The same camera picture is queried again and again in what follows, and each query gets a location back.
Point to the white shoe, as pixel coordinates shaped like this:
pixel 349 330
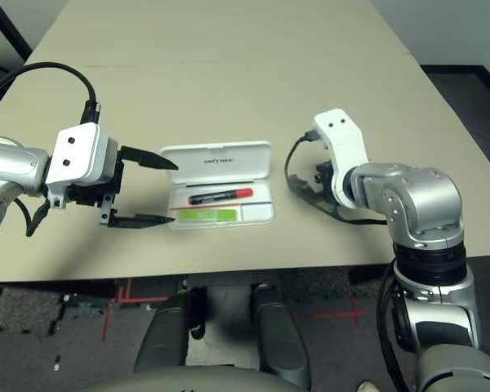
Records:
pixel 367 386

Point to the black and red marker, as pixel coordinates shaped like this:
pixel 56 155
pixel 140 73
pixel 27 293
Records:
pixel 216 198

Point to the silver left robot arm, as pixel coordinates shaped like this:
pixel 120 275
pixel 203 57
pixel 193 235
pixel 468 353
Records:
pixel 8 163

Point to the grey right robot leg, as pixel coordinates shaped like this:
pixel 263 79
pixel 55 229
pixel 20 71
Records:
pixel 277 335

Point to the grey robot leg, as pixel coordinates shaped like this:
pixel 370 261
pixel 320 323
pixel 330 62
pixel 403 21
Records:
pixel 277 335
pixel 163 335

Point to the side table with black frame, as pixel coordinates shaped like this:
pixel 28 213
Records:
pixel 8 28

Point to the grey left robot leg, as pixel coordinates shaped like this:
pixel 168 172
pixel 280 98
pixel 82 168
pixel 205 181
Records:
pixel 163 335

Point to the grey robot torso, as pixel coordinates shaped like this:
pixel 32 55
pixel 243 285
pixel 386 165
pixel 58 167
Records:
pixel 196 379

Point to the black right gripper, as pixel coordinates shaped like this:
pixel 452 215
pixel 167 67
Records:
pixel 326 175

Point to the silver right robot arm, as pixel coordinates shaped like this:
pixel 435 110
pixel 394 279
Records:
pixel 420 196

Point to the green highlighter pen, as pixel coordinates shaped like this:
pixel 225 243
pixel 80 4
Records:
pixel 208 215

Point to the red tape lines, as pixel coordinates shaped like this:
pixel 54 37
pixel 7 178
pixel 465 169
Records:
pixel 124 300

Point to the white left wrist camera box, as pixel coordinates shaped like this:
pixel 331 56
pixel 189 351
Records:
pixel 75 155

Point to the white plastic pencil case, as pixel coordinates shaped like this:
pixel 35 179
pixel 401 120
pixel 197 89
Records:
pixel 220 159

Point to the red tape cross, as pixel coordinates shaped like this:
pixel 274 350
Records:
pixel 353 314

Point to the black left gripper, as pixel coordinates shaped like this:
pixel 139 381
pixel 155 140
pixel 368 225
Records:
pixel 90 194

